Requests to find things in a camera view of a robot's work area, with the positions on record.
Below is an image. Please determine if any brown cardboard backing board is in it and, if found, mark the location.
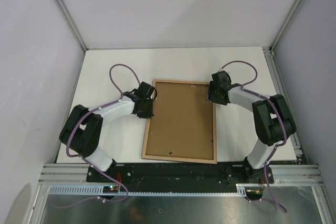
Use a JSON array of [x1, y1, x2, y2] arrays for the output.
[[144, 82, 215, 159]]

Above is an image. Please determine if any blue wooden picture frame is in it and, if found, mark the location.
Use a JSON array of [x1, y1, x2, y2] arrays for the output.
[[141, 78, 218, 164]]

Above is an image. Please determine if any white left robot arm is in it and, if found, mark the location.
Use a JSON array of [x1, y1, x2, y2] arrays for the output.
[[59, 82, 158, 182]]

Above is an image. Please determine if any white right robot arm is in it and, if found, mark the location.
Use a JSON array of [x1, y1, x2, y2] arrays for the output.
[[207, 71, 297, 183]]

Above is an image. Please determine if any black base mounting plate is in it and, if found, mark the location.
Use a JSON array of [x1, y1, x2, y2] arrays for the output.
[[86, 162, 274, 193]]

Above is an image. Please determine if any grey slotted cable duct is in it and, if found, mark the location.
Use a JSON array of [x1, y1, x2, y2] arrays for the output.
[[48, 184, 262, 197]]

